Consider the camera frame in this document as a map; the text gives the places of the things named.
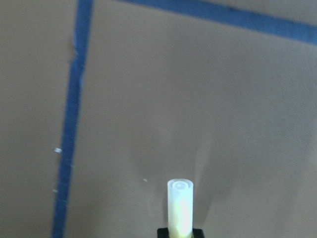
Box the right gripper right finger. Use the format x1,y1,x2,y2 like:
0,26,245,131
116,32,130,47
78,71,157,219
192,228,204,238

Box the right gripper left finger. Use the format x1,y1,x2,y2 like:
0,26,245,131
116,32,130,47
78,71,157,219
157,228,169,238

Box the yellow highlighter pen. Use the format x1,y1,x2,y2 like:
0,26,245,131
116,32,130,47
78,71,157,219
167,178,194,238

